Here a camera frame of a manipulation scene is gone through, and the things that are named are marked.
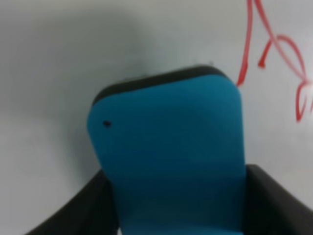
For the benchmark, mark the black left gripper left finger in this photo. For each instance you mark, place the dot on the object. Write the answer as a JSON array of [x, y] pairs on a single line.
[[90, 212]]

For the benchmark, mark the white framed whiteboard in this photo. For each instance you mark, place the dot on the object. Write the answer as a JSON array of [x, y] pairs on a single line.
[[56, 55]]

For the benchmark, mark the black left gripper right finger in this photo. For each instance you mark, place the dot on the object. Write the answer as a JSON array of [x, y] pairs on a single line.
[[270, 209]]

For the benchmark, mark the red marker scribble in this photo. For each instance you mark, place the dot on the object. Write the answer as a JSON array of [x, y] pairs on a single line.
[[274, 41]]

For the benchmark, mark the blue whiteboard eraser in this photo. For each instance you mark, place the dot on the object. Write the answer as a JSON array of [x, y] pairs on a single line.
[[172, 148]]

